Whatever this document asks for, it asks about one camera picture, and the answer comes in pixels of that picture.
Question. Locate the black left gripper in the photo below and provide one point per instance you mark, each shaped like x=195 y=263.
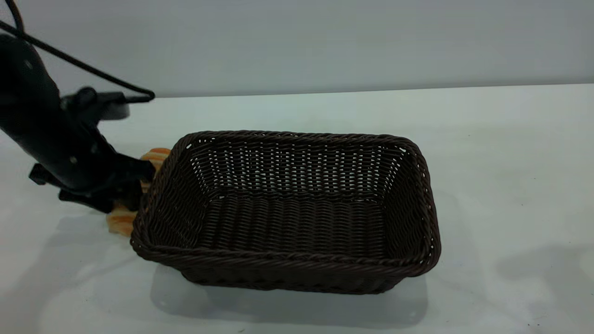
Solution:
x=69 y=148

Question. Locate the twisted golden bread roll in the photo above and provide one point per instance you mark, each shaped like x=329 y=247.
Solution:
x=121 y=222

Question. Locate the dark brown woven wicker basket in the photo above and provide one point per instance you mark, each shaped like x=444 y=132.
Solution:
x=287 y=218

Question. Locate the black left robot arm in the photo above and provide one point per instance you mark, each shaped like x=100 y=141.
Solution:
x=23 y=79

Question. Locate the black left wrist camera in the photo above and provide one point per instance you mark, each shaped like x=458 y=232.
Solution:
x=93 y=104

